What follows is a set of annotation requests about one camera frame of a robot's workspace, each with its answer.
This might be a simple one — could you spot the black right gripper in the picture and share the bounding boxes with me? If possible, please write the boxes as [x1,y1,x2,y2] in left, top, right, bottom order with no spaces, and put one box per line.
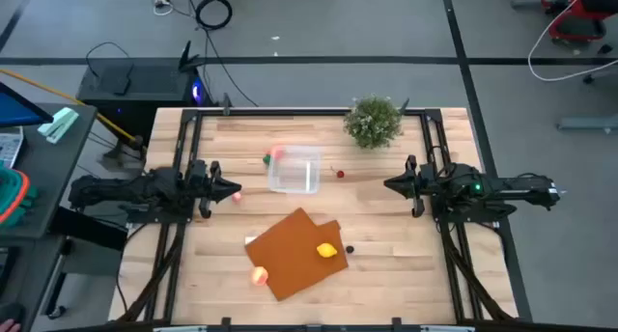
[383,154,438,219]

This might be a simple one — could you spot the yellow toy lemon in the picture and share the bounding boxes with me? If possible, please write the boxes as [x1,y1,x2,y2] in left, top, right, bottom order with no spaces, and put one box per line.
[316,242,339,260]

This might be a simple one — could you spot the black metal table frame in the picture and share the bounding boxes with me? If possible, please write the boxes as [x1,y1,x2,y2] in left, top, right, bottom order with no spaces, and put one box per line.
[118,107,520,323]

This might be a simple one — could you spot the yellow pole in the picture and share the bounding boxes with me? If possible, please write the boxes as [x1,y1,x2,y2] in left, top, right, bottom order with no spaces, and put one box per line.
[0,67,146,172]

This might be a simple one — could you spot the black computer tower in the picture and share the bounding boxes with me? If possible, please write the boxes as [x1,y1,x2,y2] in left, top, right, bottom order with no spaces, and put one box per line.
[75,40,213,130]

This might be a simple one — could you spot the orange cloth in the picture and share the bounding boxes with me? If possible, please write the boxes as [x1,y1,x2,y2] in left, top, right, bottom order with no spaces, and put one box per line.
[244,207,350,303]

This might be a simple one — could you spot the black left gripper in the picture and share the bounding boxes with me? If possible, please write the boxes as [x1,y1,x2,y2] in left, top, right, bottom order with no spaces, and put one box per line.
[186,158,242,220]

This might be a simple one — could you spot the computer monitor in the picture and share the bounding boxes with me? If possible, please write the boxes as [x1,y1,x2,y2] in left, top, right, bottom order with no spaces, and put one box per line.
[0,80,54,129]

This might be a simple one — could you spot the coiled black cable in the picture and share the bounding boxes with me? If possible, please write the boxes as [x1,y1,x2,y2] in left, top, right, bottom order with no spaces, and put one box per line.
[195,0,234,32]

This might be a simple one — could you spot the red rolling stool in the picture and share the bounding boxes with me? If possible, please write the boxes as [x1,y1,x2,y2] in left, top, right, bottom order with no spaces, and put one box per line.
[540,0,618,43]

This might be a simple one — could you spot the teal and orange bin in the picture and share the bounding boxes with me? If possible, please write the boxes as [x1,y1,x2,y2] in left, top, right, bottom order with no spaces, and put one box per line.
[0,165,38,230]

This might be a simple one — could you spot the mint green stapler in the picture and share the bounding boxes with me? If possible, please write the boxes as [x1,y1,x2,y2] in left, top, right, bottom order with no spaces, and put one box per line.
[37,106,80,145]

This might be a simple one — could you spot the orange pink toy peach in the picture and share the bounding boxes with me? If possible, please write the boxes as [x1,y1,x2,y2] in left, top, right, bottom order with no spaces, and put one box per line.
[250,265,269,288]

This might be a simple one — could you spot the potted green plant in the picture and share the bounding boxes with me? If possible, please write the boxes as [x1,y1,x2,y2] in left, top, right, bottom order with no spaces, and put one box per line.
[343,94,405,150]

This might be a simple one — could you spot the small black device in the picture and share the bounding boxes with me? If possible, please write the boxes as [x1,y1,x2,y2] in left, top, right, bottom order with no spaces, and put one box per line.
[113,64,134,97]

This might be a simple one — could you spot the clear plastic tupperware container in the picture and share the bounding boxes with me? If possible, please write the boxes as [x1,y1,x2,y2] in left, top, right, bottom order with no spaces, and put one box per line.
[267,145,323,195]

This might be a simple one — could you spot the black floor cable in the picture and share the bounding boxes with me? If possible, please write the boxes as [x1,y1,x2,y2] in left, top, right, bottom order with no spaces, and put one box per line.
[183,0,260,109]

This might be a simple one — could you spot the long white cable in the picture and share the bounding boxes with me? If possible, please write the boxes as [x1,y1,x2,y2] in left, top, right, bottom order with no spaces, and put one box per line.
[527,0,618,82]

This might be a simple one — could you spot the dark grey desk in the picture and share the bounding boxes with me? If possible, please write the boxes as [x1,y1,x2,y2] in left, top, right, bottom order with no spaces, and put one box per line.
[0,102,98,241]

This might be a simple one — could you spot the white keyboard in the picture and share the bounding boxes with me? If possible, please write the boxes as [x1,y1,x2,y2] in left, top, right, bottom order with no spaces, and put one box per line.
[0,125,24,169]

